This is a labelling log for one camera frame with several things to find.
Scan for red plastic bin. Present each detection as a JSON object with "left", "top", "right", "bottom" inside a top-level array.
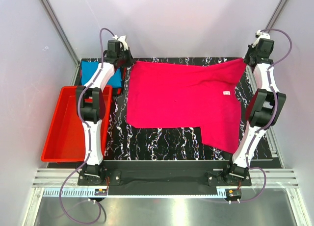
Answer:
[{"left": 41, "top": 85, "right": 112, "bottom": 165}]

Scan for left aluminium frame post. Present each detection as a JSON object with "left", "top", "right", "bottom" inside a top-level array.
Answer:
[{"left": 39, "top": 0, "right": 80, "bottom": 66}]

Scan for blue folded t shirt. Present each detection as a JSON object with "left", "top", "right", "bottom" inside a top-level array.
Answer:
[{"left": 80, "top": 61, "right": 123, "bottom": 87}]

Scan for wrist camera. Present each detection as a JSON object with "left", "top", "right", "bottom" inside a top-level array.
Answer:
[
  {"left": 252, "top": 30, "right": 270, "bottom": 48},
  {"left": 112, "top": 35, "right": 129, "bottom": 51}
]

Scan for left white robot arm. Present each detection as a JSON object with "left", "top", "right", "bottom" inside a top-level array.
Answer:
[{"left": 76, "top": 35, "right": 133, "bottom": 185}]

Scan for aluminium frame post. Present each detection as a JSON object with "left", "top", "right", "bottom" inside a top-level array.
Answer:
[
  {"left": 39, "top": 0, "right": 80, "bottom": 66},
  {"left": 246, "top": 0, "right": 295, "bottom": 65}
]

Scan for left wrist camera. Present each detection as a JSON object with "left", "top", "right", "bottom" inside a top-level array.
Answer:
[{"left": 112, "top": 35, "right": 129, "bottom": 51}]

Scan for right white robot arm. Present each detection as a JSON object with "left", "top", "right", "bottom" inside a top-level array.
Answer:
[{"left": 221, "top": 34, "right": 287, "bottom": 185}]

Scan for right aluminium frame post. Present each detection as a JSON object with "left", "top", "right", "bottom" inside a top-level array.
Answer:
[{"left": 246, "top": 0, "right": 295, "bottom": 65}]

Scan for pink t shirt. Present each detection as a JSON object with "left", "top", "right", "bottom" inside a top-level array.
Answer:
[{"left": 126, "top": 59, "right": 246, "bottom": 153}]

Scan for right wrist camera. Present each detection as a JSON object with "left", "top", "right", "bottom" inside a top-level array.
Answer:
[{"left": 252, "top": 30, "right": 270, "bottom": 48}]

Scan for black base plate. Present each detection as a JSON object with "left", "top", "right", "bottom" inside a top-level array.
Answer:
[{"left": 46, "top": 159, "right": 280, "bottom": 196}]

